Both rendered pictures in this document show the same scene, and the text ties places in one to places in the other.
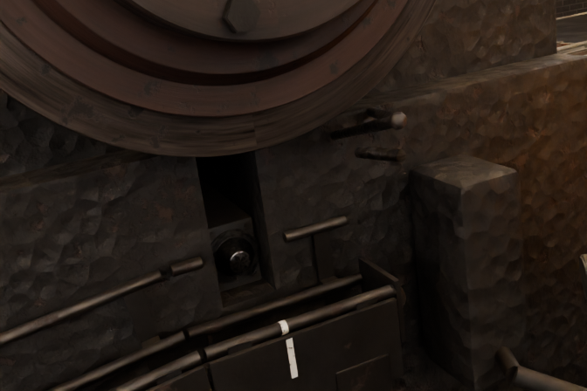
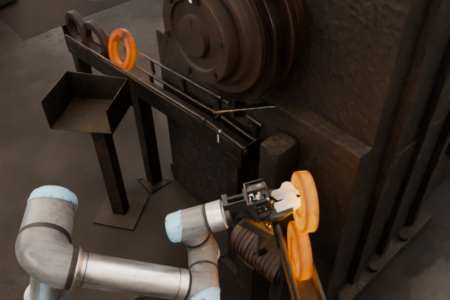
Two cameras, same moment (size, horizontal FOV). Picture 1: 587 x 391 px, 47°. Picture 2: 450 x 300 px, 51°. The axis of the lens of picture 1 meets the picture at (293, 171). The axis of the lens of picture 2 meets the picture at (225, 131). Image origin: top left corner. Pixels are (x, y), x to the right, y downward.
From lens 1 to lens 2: 137 cm
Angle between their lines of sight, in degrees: 65
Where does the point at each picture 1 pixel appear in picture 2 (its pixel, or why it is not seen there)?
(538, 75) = (334, 144)
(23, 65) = not seen: hidden behind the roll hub
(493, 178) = (269, 150)
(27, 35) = not seen: hidden behind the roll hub
